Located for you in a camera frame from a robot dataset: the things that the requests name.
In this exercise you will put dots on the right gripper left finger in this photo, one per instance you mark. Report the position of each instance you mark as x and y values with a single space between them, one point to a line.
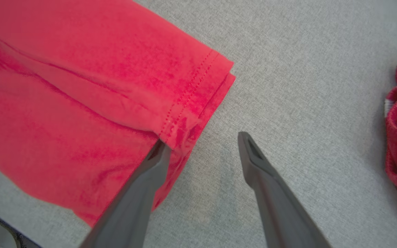
133 213

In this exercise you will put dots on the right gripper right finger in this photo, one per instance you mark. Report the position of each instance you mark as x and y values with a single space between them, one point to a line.
277 206

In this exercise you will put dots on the red white striped shirt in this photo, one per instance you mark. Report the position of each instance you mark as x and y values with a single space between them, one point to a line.
81 86

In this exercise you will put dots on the grey fabric sofa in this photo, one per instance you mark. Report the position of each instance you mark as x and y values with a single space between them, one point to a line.
305 86

